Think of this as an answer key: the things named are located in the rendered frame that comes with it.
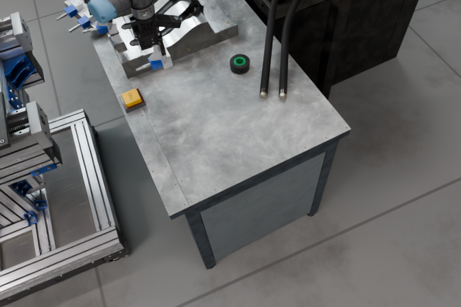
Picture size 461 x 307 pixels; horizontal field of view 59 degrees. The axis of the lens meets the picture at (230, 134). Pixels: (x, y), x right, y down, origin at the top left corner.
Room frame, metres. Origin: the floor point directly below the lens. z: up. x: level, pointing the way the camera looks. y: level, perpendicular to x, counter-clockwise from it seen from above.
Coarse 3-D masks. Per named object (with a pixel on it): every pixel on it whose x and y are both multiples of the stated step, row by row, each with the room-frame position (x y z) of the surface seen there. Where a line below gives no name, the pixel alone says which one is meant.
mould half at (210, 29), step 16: (160, 0) 1.46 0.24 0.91; (208, 0) 1.48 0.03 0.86; (192, 16) 1.30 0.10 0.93; (208, 16) 1.38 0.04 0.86; (224, 16) 1.36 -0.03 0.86; (128, 32) 1.30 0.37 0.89; (176, 32) 1.25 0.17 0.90; (192, 32) 1.24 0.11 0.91; (208, 32) 1.26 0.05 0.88; (224, 32) 1.29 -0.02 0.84; (128, 48) 1.21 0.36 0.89; (176, 48) 1.21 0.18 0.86; (192, 48) 1.23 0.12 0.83; (128, 64) 1.14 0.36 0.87; (144, 64) 1.16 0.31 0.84
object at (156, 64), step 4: (168, 56) 1.07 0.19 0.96; (148, 60) 1.08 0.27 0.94; (156, 60) 1.07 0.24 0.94; (160, 60) 1.07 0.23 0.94; (168, 60) 1.07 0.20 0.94; (148, 64) 1.06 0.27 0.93; (152, 64) 1.05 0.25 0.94; (156, 64) 1.05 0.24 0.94; (160, 64) 1.06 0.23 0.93; (164, 64) 1.06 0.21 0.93; (168, 64) 1.07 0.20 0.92; (172, 64) 1.07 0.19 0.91; (136, 68) 1.05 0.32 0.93; (140, 68) 1.05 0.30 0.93; (144, 68) 1.05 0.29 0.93; (152, 68) 1.05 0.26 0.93; (156, 68) 1.05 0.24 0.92; (164, 68) 1.06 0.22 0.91
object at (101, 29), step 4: (96, 24) 1.30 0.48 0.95; (116, 24) 1.30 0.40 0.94; (92, 28) 1.29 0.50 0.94; (96, 28) 1.29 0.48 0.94; (100, 28) 1.28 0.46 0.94; (104, 28) 1.28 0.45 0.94; (108, 28) 1.28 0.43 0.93; (112, 28) 1.29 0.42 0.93; (116, 28) 1.30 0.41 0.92; (84, 32) 1.27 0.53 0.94; (100, 32) 1.28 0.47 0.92; (104, 32) 1.28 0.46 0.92; (108, 32) 1.29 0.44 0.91; (112, 32) 1.29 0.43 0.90; (116, 32) 1.30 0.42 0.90
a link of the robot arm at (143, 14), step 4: (152, 4) 1.07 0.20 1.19; (148, 8) 1.05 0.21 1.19; (152, 8) 1.06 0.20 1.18; (132, 12) 1.06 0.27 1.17; (136, 12) 1.05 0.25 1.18; (140, 12) 1.04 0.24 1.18; (144, 12) 1.05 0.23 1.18; (148, 12) 1.05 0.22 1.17; (152, 12) 1.06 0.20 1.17; (136, 16) 1.05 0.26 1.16; (140, 16) 1.04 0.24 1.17; (144, 16) 1.04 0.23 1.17; (148, 16) 1.05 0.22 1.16
